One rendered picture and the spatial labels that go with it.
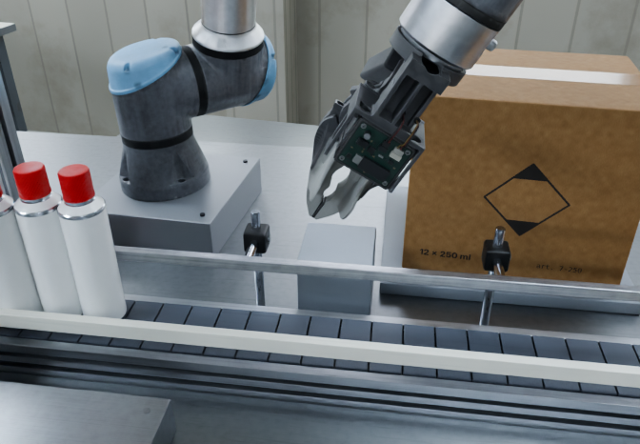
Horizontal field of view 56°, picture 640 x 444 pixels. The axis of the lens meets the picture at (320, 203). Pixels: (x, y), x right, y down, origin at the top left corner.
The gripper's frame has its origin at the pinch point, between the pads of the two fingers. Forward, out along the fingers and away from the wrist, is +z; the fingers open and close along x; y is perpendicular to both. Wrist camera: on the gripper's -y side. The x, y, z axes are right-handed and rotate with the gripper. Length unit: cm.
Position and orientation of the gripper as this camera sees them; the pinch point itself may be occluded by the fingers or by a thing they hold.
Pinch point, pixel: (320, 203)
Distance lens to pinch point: 63.6
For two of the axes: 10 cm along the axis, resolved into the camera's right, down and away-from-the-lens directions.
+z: -5.0, 7.2, 4.9
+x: 8.6, 4.9, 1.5
